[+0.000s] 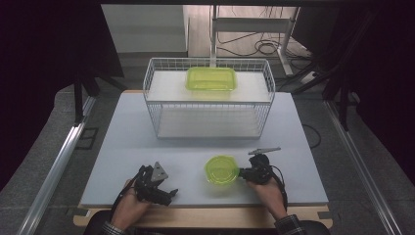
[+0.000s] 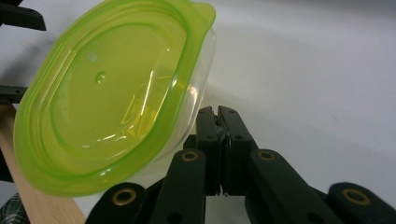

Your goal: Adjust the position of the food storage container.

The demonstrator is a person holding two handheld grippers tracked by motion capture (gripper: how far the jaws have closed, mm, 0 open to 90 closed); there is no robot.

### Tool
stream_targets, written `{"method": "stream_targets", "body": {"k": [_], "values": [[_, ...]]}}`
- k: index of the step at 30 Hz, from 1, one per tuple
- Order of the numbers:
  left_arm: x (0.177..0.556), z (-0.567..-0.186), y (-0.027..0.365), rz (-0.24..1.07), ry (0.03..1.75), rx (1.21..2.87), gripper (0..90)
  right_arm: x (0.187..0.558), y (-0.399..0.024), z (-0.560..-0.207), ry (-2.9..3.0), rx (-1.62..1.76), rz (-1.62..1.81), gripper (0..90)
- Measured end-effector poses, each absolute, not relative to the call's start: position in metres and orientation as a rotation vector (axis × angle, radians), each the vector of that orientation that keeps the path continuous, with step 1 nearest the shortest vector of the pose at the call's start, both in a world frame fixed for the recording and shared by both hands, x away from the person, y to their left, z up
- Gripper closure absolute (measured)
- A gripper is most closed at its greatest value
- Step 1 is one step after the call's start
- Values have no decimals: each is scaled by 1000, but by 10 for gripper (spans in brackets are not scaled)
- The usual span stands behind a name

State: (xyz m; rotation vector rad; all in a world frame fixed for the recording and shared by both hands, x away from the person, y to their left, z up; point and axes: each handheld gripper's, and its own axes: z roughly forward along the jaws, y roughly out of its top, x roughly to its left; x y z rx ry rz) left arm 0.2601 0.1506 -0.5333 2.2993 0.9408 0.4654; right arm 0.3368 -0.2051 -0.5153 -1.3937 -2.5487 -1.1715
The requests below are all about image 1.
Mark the aluminium rail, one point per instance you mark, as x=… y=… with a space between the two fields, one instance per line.
x=362 y=166
x=55 y=166

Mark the rectangular container with green lid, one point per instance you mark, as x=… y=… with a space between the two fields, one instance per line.
x=211 y=78

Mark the black stand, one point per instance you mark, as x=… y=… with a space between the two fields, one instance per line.
x=80 y=98
x=342 y=98

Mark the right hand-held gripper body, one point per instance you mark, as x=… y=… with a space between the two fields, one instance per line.
x=259 y=169

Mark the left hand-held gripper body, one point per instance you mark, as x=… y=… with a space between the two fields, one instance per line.
x=151 y=187

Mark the round container with green lid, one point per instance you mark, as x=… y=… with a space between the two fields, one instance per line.
x=221 y=169

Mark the white desk frame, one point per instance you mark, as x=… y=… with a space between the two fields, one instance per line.
x=251 y=24

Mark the white cabinet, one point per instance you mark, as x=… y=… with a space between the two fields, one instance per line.
x=147 y=29

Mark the person's left hand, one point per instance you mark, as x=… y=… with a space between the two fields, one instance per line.
x=129 y=209

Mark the person's right hand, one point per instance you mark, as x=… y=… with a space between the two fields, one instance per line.
x=269 y=196

